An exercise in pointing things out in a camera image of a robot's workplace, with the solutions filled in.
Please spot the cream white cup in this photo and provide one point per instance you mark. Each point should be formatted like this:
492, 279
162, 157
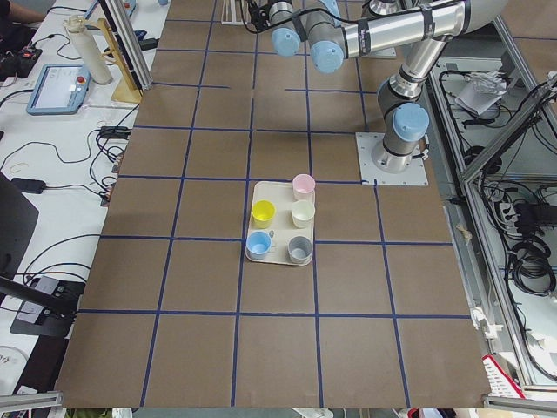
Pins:
303, 212

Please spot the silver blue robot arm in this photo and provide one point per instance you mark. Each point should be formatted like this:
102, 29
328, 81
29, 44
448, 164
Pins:
426, 28

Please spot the yellow cup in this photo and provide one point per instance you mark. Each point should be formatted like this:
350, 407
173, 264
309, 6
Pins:
263, 212

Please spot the light blue cup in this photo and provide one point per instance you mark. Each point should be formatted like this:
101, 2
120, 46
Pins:
258, 245

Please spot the person in black shirt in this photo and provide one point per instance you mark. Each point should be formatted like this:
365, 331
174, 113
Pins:
17, 13

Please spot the beige cup tray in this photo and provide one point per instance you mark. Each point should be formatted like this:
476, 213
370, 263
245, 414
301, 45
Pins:
282, 228

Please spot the aluminium frame post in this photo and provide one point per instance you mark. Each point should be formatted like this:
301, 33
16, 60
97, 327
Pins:
128, 44

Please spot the grey cup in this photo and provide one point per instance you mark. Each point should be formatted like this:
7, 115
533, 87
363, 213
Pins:
300, 250

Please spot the white cylindrical bottle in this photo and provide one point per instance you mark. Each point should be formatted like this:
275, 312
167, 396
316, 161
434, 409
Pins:
87, 49

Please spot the blue teach pendant tablet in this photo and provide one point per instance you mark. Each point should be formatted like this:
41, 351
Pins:
59, 90

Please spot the wooden mug tree stand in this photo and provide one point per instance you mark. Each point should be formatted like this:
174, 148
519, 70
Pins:
126, 90

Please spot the black power adapter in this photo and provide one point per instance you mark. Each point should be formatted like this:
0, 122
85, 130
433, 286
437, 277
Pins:
33, 186

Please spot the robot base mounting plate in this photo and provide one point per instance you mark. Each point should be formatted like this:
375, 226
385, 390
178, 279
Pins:
379, 167

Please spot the pink cup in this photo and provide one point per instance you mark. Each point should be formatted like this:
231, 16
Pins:
303, 186

